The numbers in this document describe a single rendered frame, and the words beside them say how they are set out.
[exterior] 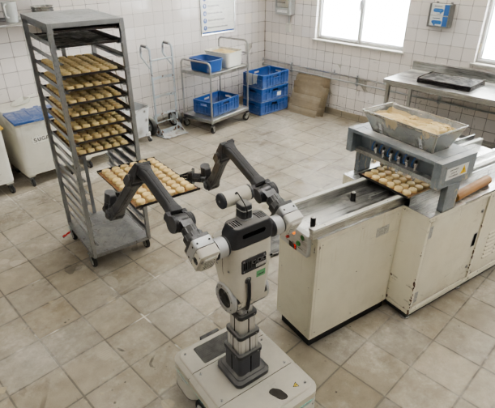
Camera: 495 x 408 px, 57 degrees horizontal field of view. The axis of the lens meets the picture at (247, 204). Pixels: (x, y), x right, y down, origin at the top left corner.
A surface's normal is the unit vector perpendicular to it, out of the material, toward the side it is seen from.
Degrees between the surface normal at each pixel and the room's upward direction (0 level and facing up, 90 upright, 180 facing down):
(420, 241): 90
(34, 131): 91
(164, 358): 0
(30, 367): 0
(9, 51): 90
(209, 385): 0
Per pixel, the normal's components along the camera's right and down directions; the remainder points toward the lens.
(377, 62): -0.71, 0.35
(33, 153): 0.66, 0.37
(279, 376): 0.00, -0.87
